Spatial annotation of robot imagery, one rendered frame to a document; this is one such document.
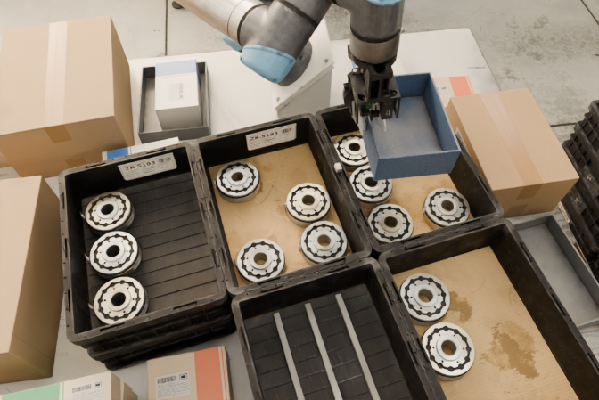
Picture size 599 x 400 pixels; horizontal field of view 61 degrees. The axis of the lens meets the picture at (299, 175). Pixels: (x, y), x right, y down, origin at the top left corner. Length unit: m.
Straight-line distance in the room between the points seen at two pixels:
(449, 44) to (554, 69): 1.24
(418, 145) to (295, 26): 0.39
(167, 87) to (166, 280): 0.61
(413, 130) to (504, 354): 0.48
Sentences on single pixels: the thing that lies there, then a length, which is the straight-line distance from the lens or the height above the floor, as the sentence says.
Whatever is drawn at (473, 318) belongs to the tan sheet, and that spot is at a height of 0.83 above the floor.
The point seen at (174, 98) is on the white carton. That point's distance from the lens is 1.49.
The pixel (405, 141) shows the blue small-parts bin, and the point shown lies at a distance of 1.01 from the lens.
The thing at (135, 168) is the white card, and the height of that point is 0.89.
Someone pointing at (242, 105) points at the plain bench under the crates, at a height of 0.70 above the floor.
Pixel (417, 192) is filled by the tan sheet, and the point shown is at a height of 0.83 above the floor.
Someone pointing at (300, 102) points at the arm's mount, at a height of 0.80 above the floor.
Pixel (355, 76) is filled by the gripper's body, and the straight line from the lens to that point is 0.85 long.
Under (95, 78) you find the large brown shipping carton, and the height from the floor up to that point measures 0.90.
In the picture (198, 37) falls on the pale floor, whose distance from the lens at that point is 2.91.
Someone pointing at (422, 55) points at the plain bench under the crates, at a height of 0.70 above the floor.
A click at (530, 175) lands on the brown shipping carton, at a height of 0.86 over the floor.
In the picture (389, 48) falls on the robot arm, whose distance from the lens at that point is 0.76.
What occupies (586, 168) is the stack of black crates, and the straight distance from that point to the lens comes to 2.02.
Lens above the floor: 1.85
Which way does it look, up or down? 56 degrees down
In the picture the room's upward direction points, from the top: straight up
